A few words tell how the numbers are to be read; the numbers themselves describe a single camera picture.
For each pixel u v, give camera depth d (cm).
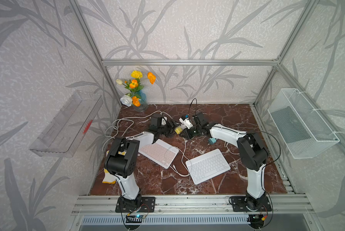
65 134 69
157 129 78
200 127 75
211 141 96
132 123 108
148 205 72
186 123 85
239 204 73
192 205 75
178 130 89
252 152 52
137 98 89
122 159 49
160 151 94
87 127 67
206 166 87
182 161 87
